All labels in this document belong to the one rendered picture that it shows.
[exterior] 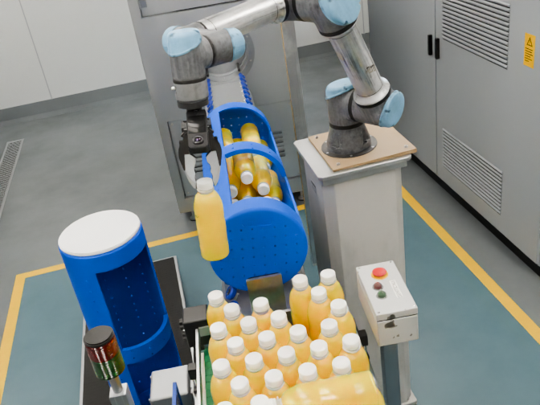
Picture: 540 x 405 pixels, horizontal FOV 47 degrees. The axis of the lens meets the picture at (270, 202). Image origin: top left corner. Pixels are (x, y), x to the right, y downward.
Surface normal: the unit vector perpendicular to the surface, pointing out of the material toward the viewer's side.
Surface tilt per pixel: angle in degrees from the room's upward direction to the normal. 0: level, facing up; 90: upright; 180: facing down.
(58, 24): 90
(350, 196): 90
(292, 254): 90
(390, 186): 90
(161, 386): 0
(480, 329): 0
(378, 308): 0
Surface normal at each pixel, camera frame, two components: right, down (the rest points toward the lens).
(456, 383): -0.14, -0.86
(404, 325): 0.12, 0.47
